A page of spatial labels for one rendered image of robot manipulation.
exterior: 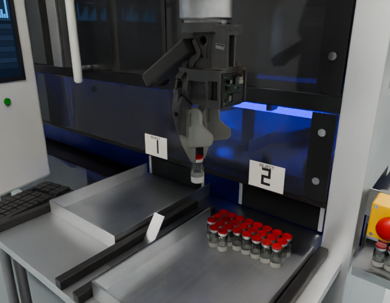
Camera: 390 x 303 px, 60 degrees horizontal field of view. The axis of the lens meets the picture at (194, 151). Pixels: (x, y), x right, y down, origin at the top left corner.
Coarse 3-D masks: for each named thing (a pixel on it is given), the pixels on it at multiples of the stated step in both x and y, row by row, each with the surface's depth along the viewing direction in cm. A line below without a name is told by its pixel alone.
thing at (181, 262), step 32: (192, 224) 79; (160, 256) 71; (192, 256) 71; (224, 256) 71; (96, 288) 58; (128, 288) 62; (160, 288) 62; (192, 288) 62; (224, 288) 62; (256, 288) 62
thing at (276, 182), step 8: (256, 168) 76; (272, 168) 73; (280, 168) 72; (256, 176) 76; (272, 176) 74; (280, 176) 73; (256, 184) 77; (272, 184) 74; (280, 184) 73; (280, 192) 74
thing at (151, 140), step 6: (150, 138) 95; (156, 138) 94; (162, 138) 92; (150, 144) 96; (156, 144) 95; (162, 144) 93; (150, 150) 97; (156, 150) 95; (162, 150) 94; (162, 156) 94
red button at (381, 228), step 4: (380, 220) 60; (384, 220) 59; (388, 220) 59; (380, 224) 59; (384, 224) 59; (388, 224) 58; (376, 228) 60; (380, 228) 59; (384, 228) 59; (388, 228) 58; (376, 232) 60; (380, 232) 59; (384, 232) 59; (388, 232) 58; (380, 236) 60; (384, 236) 59; (388, 236) 58; (388, 240) 59
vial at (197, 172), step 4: (196, 160) 56; (200, 160) 56; (192, 164) 56; (196, 164) 56; (200, 164) 56; (192, 168) 57; (196, 168) 56; (200, 168) 56; (192, 172) 57; (196, 172) 56; (200, 172) 57; (192, 176) 57; (196, 176) 57; (200, 176) 57; (192, 180) 57; (196, 180) 57; (200, 180) 57
